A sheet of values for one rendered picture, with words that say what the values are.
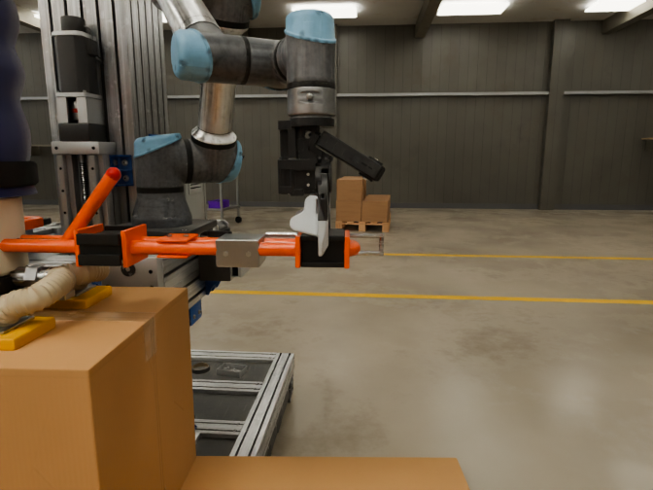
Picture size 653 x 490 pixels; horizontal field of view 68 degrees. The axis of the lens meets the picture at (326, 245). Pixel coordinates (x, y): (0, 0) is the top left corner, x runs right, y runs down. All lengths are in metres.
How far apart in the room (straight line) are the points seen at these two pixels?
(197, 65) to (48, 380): 0.49
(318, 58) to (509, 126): 10.95
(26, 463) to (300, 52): 0.69
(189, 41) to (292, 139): 0.21
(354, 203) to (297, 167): 7.01
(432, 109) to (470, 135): 1.03
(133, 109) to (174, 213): 0.37
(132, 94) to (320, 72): 0.85
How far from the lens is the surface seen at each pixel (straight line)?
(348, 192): 7.75
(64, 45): 1.51
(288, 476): 1.14
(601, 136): 12.31
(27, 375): 0.76
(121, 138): 1.51
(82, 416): 0.75
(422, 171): 11.29
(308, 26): 0.76
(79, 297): 1.00
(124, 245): 0.82
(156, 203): 1.27
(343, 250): 0.75
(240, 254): 0.77
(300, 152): 0.76
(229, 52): 0.81
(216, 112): 1.26
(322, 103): 0.75
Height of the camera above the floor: 1.22
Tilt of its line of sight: 11 degrees down
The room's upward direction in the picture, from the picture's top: straight up
